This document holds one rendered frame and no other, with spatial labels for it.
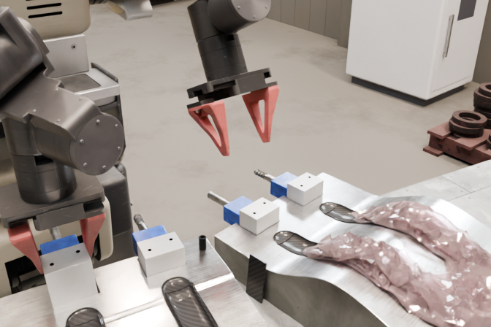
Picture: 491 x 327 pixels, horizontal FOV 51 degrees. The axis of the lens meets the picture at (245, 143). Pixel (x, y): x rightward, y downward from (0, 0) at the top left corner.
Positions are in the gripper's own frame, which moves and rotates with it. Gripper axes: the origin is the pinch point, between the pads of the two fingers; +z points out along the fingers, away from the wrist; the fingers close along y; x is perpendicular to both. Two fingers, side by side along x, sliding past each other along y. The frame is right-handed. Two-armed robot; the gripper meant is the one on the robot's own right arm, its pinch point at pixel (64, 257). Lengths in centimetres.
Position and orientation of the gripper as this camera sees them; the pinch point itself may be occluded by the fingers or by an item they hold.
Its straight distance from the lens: 64.0
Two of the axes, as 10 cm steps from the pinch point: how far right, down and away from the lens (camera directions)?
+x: -4.7, -4.0, 7.9
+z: 0.2, 8.9, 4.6
